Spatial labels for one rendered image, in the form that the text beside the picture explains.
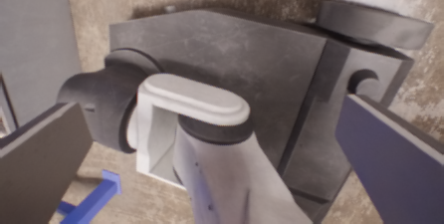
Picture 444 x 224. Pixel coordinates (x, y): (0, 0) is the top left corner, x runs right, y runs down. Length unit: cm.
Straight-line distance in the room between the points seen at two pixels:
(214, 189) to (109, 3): 68
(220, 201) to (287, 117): 29
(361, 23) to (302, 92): 16
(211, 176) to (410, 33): 39
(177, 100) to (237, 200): 19
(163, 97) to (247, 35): 21
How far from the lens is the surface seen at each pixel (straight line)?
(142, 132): 44
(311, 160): 57
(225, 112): 38
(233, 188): 32
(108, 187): 120
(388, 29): 47
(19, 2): 86
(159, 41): 56
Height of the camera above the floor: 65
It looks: 61 degrees down
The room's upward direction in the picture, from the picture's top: 144 degrees counter-clockwise
